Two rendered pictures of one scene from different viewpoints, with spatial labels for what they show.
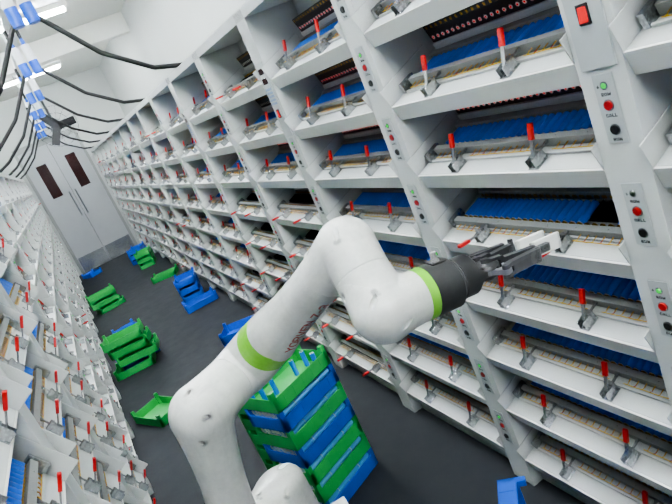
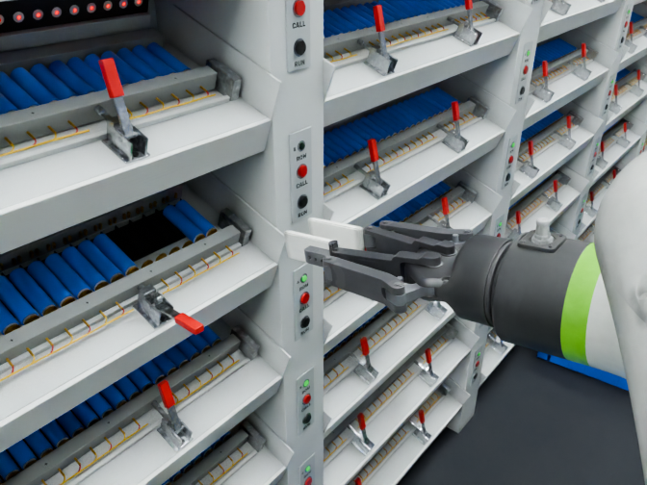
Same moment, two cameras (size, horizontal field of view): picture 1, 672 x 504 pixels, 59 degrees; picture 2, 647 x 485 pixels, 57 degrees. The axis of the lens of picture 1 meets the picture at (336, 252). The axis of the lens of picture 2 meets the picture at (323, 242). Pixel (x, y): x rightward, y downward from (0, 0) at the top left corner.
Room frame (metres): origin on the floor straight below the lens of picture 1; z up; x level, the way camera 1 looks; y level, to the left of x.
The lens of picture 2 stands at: (1.29, 0.12, 1.32)
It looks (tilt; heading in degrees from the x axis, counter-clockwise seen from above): 29 degrees down; 241
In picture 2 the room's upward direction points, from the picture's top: straight up
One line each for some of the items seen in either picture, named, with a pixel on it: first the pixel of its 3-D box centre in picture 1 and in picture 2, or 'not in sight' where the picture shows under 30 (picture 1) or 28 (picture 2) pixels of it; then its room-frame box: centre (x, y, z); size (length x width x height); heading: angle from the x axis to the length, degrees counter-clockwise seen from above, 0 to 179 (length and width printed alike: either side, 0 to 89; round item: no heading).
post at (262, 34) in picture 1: (351, 220); not in sight; (2.30, -0.11, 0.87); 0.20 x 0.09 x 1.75; 111
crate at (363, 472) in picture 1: (334, 477); not in sight; (1.98, 0.36, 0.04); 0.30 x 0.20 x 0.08; 133
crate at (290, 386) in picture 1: (283, 376); not in sight; (1.98, 0.36, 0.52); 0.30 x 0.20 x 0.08; 133
